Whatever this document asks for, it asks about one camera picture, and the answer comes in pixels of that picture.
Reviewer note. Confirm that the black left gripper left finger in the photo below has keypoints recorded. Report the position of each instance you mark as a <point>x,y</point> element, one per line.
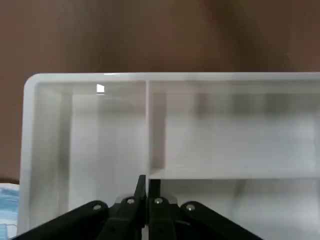
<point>120,220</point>

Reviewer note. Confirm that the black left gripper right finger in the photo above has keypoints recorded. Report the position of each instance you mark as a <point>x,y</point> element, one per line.
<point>170,222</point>

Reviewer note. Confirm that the white plastic partition tray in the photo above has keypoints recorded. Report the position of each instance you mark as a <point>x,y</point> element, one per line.
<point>212,130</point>

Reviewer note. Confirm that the wide blue white flat packet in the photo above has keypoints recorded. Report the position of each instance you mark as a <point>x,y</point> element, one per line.
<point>8,210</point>

